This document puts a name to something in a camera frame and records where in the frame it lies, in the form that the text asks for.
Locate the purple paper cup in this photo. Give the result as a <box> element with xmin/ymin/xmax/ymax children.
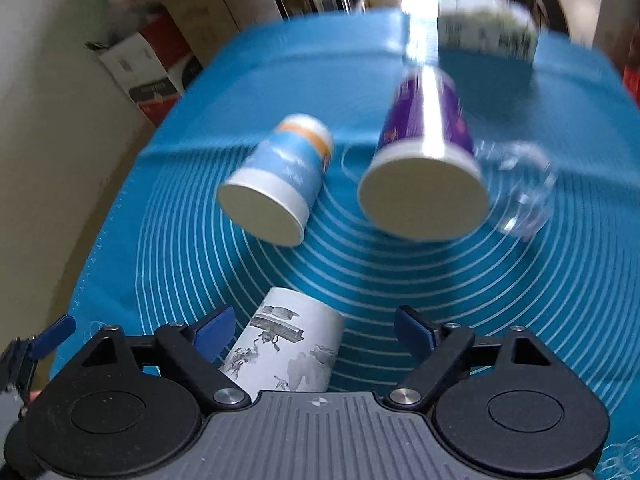
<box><xmin>358</xmin><ymin>66</ymin><xmax>489</xmax><ymax>242</ymax></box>

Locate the white ink-painting paper cup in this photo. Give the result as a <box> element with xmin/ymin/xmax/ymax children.
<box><xmin>220</xmin><ymin>287</ymin><xmax>345</xmax><ymax>399</ymax></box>

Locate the red and white appliance box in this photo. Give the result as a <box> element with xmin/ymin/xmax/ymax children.
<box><xmin>86</xmin><ymin>13</ymin><xmax>203</xmax><ymax>126</ymax></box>

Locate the tissue box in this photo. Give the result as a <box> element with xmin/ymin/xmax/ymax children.
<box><xmin>437</xmin><ymin>0</ymin><xmax>539</xmax><ymax>64</ymax></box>

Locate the blue and white paper cup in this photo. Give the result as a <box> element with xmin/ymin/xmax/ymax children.
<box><xmin>216</xmin><ymin>114</ymin><xmax>334</xmax><ymax>247</ymax></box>

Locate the clear plastic cup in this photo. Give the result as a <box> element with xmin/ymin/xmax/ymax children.
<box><xmin>475</xmin><ymin>141</ymin><xmax>558</xmax><ymax>240</ymax></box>

